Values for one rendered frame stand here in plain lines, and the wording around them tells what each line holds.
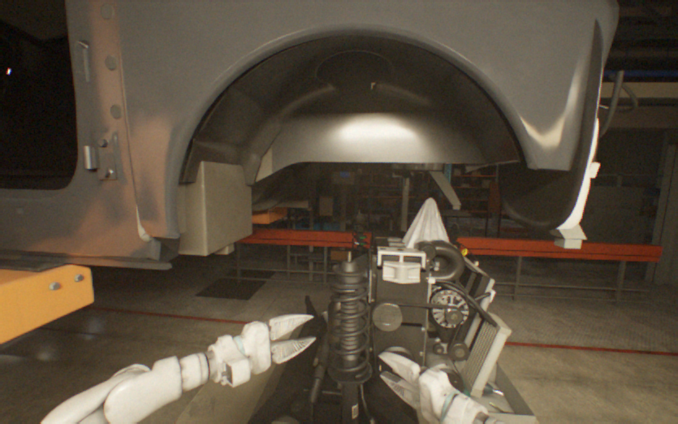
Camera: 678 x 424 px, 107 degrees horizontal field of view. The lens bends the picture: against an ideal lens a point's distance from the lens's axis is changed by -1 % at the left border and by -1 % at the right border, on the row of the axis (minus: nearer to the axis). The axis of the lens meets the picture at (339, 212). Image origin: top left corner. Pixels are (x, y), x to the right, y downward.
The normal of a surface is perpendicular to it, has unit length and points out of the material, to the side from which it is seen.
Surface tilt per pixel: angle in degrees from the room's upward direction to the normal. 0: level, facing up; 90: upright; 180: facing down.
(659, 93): 90
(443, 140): 90
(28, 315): 90
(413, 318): 90
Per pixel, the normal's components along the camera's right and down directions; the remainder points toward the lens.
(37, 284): 0.99, 0.04
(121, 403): 0.59, -0.22
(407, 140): -0.16, 0.12
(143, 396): 0.75, -0.19
